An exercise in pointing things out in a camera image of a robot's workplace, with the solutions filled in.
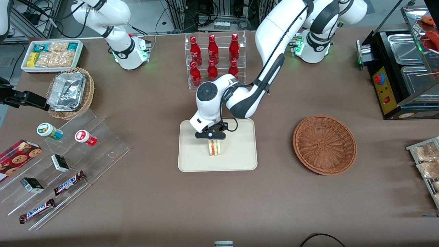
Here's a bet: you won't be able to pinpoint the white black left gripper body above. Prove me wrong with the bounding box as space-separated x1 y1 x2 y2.
189 110 227 140

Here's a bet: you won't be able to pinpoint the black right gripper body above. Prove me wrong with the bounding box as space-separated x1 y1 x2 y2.
0 77 25 109

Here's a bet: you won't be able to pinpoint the triangular sandwich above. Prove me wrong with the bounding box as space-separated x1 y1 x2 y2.
208 139 223 157

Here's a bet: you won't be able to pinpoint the beige rectangular tray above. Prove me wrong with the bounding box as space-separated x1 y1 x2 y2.
178 118 258 172

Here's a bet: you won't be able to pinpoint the light wicker basket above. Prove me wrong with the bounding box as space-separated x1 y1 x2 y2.
46 68 95 120

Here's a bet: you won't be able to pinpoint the round brown wicker basket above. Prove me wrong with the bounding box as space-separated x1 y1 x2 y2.
293 115 357 176

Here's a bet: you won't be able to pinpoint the tray of packaged snacks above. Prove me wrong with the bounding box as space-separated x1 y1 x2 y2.
406 137 439 210

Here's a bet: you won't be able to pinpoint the white plastic snack bin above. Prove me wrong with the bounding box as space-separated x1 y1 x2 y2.
21 40 84 73

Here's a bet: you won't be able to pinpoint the stacked aluminium foil containers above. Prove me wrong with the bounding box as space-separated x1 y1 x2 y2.
47 72 86 111

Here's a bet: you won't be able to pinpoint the green lid snack cup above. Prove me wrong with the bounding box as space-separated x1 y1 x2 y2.
37 122 64 141

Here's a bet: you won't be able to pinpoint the large clear cracker bag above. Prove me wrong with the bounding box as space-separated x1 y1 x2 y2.
36 50 75 68

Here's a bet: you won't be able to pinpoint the red cola bottle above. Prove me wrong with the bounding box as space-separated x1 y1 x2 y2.
207 59 219 82
229 34 240 62
228 59 239 79
207 34 220 65
190 36 203 66
190 61 202 87

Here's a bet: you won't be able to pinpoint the small clear cracker bag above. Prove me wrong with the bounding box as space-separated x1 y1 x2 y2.
48 42 69 53

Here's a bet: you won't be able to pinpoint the red plaid cookie box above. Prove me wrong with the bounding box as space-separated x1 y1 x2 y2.
0 140 43 183

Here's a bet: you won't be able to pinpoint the red lid snack cup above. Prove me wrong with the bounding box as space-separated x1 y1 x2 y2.
75 130 98 147

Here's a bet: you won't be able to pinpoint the small black box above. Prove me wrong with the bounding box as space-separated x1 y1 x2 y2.
51 154 70 173
20 177 45 193

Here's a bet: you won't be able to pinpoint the clear acrylic stepped shelf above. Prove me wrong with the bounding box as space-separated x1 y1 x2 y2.
0 109 131 231

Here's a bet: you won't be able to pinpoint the Snickers chocolate bar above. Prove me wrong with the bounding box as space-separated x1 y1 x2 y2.
54 170 86 196
19 198 56 224

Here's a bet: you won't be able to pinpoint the clear acrylic bottle rack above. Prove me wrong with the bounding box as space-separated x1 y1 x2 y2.
185 31 247 91

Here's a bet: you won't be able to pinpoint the black food warmer cabinet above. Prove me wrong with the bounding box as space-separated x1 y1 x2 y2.
356 5 439 120

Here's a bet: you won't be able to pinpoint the steel warmer pan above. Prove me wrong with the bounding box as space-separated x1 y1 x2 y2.
400 65 439 95
387 33 425 65

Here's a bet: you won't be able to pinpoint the clear bag of pastries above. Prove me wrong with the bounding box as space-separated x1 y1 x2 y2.
416 161 439 179
413 143 439 162

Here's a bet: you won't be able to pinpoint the black cable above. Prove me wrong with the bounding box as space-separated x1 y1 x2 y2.
299 233 347 247

